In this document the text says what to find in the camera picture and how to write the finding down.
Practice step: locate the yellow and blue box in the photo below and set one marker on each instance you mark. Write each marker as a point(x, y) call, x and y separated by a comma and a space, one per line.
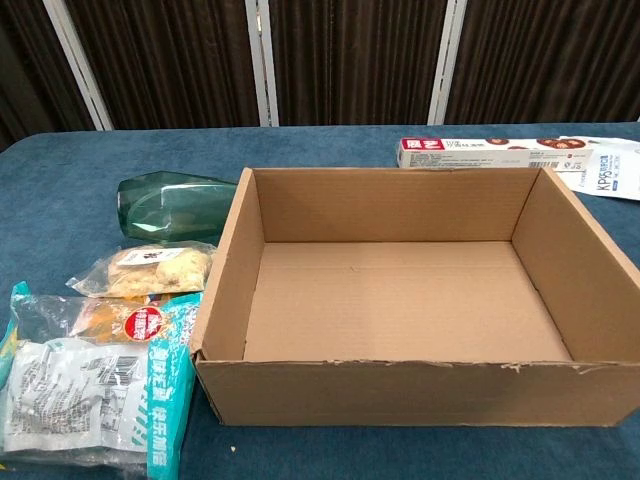
point(131, 299)

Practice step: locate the white and blue packet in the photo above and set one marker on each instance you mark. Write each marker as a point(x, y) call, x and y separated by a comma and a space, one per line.
point(612, 170)

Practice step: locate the dark brown partition panel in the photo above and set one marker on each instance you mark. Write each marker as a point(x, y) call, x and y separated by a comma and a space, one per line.
point(25, 65)
point(355, 60)
point(545, 60)
point(170, 60)

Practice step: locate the green transparent spray bottle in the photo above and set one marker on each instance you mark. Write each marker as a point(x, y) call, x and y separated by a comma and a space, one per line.
point(170, 210)

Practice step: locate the teal and white snack bag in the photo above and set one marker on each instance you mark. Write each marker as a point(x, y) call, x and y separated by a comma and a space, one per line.
point(75, 380)

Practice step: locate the blue table cloth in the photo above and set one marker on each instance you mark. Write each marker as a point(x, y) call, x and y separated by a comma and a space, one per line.
point(75, 175)

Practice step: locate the clear bag of pastries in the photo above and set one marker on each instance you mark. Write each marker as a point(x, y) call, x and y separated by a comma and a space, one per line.
point(150, 272)

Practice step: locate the long white red-label box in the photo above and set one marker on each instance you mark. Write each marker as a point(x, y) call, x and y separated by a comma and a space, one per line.
point(475, 159)

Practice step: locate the open brown cardboard box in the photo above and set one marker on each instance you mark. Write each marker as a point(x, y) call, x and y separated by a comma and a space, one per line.
point(400, 395)

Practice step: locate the white partition post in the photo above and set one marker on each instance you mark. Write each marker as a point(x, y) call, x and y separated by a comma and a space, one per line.
point(80, 70)
point(446, 65)
point(262, 65)

